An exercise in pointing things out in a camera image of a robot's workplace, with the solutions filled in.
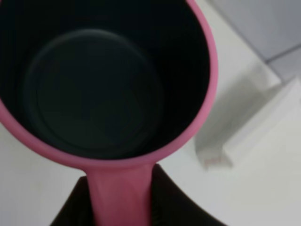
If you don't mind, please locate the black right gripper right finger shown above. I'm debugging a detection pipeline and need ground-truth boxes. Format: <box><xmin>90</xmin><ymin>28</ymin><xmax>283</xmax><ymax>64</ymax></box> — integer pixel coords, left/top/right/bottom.
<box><xmin>151</xmin><ymin>164</ymin><xmax>224</xmax><ymax>226</ymax></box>

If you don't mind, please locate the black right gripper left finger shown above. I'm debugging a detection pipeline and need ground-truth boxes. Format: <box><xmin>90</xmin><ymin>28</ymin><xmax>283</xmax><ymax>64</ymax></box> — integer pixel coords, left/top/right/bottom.
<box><xmin>51</xmin><ymin>177</ymin><xmax>95</xmax><ymax>226</ymax></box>

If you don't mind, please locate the pink toy saucepan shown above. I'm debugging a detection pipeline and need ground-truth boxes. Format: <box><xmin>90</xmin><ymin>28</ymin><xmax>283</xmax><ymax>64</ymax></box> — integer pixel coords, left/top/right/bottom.
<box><xmin>0</xmin><ymin>0</ymin><xmax>218</xmax><ymax>226</ymax></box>

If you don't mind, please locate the white rectangular box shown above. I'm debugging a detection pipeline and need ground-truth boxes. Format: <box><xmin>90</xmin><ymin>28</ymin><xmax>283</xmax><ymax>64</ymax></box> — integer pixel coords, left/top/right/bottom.
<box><xmin>195</xmin><ymin>66</ymin><xmax>301</xmax><ymax>170</ymax></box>

